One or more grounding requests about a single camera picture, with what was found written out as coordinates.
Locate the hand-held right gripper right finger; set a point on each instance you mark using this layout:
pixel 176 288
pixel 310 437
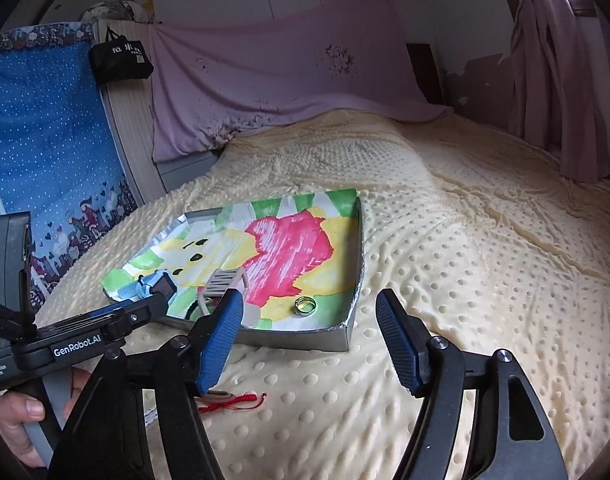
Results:
pixel 399 347

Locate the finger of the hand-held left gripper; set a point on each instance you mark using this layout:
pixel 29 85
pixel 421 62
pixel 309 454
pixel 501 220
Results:
pixel 141 312

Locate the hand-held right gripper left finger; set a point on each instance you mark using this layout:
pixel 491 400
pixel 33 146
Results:
pixel 219 345

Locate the light blue watch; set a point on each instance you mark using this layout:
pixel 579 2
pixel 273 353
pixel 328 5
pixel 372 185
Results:
pixel 145 287

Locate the grey ribbed hair clip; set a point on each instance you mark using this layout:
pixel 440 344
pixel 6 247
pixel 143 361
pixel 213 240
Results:
pixel 223 282

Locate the colourful painted cardboard tray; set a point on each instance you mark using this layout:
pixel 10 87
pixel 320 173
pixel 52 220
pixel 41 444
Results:
pixel 285 245

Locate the person's left hand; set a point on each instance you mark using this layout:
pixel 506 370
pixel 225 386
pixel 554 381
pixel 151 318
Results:
pixel 16 412

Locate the yellow dotted blanket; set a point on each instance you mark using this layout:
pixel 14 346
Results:
pixel 460 260

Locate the wooden bed board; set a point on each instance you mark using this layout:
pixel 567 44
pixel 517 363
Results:
pixel 130 135

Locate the blue dotted quilt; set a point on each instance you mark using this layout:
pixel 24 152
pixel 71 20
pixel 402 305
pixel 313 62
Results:
pixel 45 135

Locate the black tote bag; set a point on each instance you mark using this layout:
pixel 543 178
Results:
pixel 120 60

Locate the pink bed sheet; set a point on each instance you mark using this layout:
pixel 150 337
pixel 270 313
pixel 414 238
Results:
pixel 285 60

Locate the white plastic bag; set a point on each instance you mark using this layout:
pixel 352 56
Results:
pixel 141 10

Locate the purple curtain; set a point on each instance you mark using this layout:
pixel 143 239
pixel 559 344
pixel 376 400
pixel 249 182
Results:
pixel 550 85

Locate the floral cushion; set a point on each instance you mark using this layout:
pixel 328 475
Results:
pixel 102 11

